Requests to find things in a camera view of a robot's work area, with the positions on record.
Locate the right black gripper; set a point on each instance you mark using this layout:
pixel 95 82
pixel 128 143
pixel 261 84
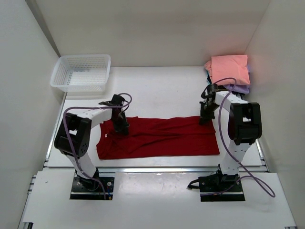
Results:
pixel 203 117

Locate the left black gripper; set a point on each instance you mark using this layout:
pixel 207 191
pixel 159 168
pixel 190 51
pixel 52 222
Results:
pixel 122 128

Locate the red t shirt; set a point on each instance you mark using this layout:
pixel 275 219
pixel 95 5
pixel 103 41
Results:
pixel 153 137

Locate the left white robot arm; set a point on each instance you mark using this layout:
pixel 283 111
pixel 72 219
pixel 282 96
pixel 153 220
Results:
pixel 73 137

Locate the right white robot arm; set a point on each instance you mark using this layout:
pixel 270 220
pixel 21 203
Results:
pixel 244 128

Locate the black folded t shirt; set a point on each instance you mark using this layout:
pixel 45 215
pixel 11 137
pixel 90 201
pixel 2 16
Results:
pixel 241 95

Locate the lavender folded t shirt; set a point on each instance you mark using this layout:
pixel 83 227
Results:
pixel 243 89

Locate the pink folded t shirt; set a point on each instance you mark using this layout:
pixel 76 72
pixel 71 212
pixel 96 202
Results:
pixel 228 69

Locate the white perforated plastic basket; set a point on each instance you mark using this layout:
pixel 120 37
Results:
pixel 83 73

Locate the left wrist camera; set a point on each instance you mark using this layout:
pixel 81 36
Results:
pixel 117 101

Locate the aluminium frame rail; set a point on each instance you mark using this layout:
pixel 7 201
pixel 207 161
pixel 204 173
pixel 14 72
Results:
pixel 262 168

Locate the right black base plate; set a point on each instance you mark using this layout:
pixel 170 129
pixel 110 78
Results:
pixel 210 191

